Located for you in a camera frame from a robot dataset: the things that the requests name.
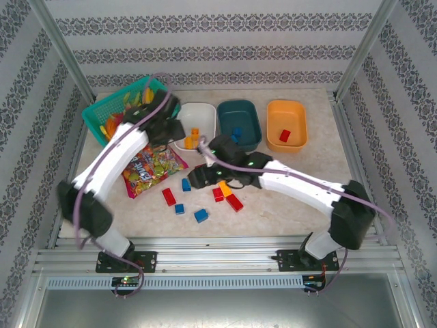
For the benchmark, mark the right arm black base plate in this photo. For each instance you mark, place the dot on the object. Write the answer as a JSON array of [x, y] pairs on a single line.
[[286, 261]]

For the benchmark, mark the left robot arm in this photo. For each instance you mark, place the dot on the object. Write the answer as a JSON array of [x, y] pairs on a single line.
[[112, 153]]

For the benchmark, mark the small yellow lego brick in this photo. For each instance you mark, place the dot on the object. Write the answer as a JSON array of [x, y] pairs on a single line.
[[195, 132]]

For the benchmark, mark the colourful candy bag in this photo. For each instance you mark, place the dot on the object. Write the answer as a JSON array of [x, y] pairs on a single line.
[[153, 167]]

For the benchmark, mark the dark teal plastic container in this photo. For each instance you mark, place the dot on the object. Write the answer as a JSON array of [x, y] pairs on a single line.
[[239, 114]]

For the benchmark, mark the small red lego brick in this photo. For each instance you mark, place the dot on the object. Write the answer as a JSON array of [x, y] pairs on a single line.
[[284, 135]]

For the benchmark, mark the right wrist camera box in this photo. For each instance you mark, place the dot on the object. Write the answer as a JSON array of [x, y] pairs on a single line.
[[209, 160]]

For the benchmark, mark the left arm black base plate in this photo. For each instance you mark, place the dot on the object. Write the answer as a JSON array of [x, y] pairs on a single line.
[[150, 261]]

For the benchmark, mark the aluminium side rail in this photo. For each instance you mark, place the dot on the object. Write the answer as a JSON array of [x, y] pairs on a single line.
[[73, 150], [351, 150]]

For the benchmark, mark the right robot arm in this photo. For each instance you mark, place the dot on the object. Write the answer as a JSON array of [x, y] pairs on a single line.
[[300, 186]]

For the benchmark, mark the orange plastic container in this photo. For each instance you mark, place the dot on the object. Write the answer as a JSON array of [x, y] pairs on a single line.
[[286, 116]]

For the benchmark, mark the orange toy fruit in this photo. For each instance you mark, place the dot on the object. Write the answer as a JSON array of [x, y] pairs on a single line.
[[112, 125]]

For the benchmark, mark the aluminium corner post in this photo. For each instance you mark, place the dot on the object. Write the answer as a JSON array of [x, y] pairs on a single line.
[[367, 44], [58, 44]]

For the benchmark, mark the small blue lego brick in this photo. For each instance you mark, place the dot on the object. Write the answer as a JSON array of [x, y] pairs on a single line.
[[238, 131], [179, 208]]

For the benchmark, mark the long red lego brick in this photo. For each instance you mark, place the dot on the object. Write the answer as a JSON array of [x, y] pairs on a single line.
[[234, 202], [168, 197]]

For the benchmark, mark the yellow toy fruit slice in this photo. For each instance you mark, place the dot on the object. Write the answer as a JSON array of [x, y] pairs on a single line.
[[104, 131]]

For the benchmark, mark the teal plastic mesh basket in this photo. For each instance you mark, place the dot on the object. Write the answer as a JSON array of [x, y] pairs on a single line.
[[99, 112]]

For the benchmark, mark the aluminium frame rail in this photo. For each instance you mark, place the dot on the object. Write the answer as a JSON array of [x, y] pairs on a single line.
[[211, 256]]

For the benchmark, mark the white plastic container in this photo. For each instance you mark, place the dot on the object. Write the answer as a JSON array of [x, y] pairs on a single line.
[[201, 116]]

